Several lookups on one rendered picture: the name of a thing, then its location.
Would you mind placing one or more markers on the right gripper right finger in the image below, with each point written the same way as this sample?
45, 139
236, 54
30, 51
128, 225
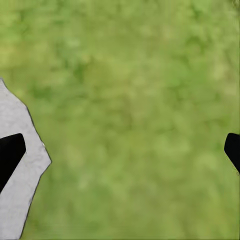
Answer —
232, 149

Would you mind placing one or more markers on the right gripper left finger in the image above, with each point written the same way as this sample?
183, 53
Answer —
12, 149

